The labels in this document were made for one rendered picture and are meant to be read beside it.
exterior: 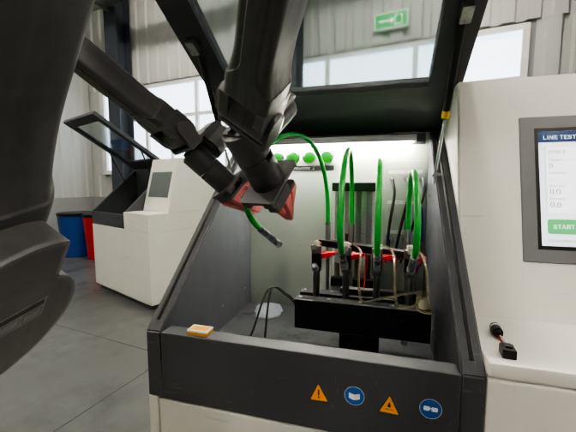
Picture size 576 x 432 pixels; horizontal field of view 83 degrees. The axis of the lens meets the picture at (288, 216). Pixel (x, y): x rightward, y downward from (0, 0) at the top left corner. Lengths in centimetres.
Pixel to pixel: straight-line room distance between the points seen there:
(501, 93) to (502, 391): 68
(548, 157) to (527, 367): 49
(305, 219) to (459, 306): 62
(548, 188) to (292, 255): 77
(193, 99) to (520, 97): 572
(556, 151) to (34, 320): 99
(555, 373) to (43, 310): 71
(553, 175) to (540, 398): 49
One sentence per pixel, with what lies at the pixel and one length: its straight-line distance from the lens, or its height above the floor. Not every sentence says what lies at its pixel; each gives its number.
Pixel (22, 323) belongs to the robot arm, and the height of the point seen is 122.
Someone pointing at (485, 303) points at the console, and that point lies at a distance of 91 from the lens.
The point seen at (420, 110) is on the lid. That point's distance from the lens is 111.
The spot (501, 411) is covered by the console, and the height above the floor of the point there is 90.
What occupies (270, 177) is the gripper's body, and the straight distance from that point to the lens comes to 51.
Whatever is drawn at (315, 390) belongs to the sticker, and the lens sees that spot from 74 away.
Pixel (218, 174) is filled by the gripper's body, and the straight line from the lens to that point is 75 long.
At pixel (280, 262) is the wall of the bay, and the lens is 124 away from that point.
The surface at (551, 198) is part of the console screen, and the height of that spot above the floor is 125.
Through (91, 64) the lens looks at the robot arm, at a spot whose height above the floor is 149.
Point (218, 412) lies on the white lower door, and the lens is 86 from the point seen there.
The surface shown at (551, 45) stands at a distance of 509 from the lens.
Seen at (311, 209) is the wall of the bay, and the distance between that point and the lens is 118.
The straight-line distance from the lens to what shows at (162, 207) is 367.
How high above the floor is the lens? 129
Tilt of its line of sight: 6 degrees down
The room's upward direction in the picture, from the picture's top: straight up
